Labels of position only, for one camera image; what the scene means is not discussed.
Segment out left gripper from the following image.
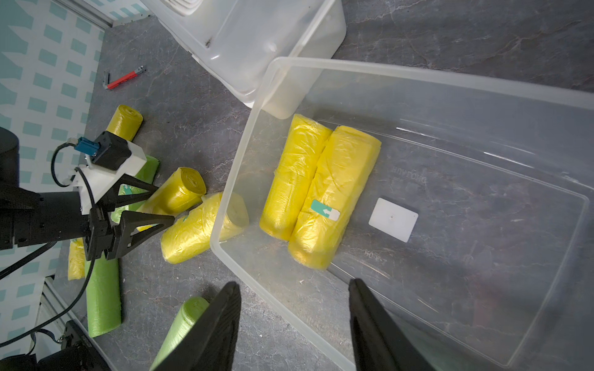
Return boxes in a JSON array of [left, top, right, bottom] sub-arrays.
[[11, 173, 176, 261]]

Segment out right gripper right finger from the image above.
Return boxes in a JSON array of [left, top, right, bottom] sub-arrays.
[[349, 278, 434, 370]]

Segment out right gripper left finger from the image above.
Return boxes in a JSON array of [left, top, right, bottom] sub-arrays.
[[156, 281, 241, 370]]

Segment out clear plastic storage box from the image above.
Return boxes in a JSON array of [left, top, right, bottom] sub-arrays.
[[212, 57, 593, 370]]

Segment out yellow roll with blue label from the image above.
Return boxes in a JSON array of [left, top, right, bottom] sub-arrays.
[[288, 126, 381, 270]]

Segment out yellow roll under left arm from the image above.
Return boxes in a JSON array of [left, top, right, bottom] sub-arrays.
[[67, 238, 86, 281]]

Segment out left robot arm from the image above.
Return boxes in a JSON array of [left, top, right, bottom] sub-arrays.
[[1, 129, 175, 278]]

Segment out light green roll centre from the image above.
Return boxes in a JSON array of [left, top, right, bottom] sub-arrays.
[[149, 296, 209, 371]]

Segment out green roll upper left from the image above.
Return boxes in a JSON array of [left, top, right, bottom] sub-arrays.
[[110, 155, 161, 224]]

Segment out green roll lower left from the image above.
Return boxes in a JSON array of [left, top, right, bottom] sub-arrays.
[[86, 258, 122, 338]]

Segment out white label in box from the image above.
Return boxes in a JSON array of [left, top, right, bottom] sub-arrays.
[[368, 198, 419, 243]]

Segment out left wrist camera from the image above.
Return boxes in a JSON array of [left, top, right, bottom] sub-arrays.
[[63, 131, 156, 216]]

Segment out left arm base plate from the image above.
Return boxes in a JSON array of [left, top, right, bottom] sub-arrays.
[[1, 320, 111, 370]]

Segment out red handled hex key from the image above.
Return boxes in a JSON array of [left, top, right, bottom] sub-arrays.
[[102, 66, 146, 90]]

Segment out white lidded case with handle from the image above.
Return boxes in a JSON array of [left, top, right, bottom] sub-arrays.
[[145, 1, 347, 119]]

